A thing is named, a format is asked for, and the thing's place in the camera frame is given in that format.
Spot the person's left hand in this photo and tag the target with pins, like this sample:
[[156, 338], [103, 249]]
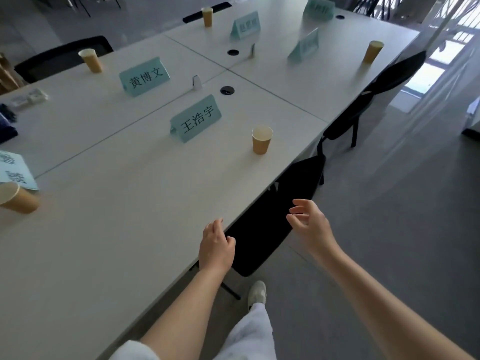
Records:
[[215, 251]]

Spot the person's right hand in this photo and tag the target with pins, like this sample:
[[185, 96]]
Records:
[[317, 232]]

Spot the brown paper cup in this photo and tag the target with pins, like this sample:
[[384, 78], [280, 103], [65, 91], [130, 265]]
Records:
[[20, 200], [207, 17], [372, 52], [261, 144], [92, 61]]

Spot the small white note pad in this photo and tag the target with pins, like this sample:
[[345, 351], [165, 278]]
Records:
[[18, 101], [37, 95]]

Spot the stack of blue folders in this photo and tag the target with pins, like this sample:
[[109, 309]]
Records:
[[6, 131]]

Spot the person's left forearm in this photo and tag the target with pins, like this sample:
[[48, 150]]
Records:
[[180, 318]]

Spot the person's right forearm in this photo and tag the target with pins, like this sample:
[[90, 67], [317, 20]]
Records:
[[382, 311]]

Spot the person's white clothing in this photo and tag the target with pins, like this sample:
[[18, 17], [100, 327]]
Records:
[[251, 333]]

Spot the black office chair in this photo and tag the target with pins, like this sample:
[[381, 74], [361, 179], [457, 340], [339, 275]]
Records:
[[277, 221], [375, 97], [60, 59], [217, 9]]

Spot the teal paper name card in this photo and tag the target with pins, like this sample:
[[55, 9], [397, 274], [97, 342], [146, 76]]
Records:
[[144, 76], [17, 172], [197, 119], [304, 46], [245, 25], [318, 8]]

